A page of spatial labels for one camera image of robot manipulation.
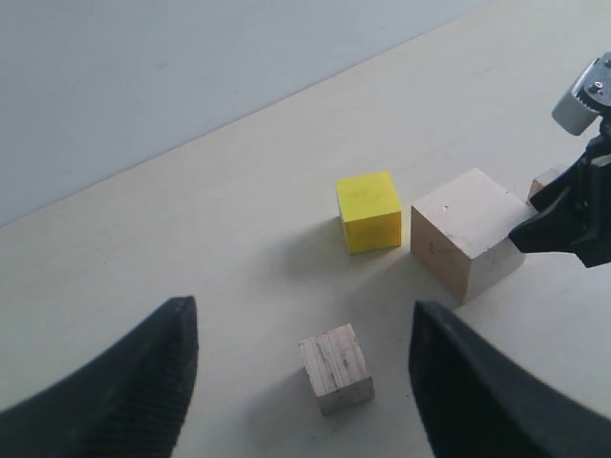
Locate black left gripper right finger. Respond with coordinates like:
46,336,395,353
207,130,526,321
408,301,610,457

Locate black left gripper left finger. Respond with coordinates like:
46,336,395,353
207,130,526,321
1,296,199,457

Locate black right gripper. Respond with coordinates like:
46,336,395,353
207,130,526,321
508,119,610,268

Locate large pale wooden cube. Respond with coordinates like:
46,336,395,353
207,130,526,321
410,168,534,304

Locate medium grey wooden cube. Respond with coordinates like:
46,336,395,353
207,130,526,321
299,323,375,416

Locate yellow cube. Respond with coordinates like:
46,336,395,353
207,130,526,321
335,171,403,255

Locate small pale wooden cube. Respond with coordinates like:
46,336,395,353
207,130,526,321
526,164,567,206

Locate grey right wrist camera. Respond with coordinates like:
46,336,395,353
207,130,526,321
552,52,610,136

